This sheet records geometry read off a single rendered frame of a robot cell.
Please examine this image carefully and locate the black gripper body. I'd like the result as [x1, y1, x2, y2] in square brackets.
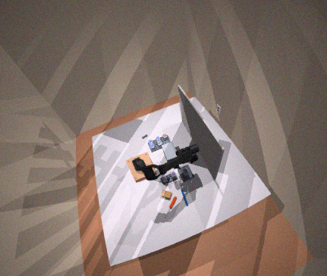
[174, 153, 198, 169]

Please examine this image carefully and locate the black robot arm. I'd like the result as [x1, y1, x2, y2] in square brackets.
[132, 144, 199, 180]

